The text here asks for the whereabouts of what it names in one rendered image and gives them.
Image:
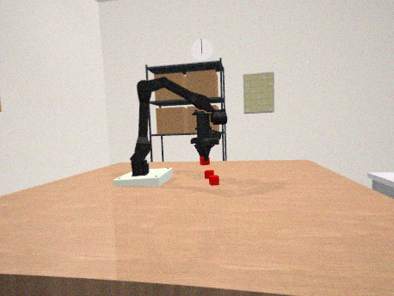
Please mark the red cube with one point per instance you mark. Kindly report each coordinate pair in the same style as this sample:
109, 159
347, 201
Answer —
214, 180
203, 162
209, 173

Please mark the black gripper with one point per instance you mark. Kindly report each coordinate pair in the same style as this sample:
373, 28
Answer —
203, 143

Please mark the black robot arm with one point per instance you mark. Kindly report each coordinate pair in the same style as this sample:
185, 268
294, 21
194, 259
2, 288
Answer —
140, 167

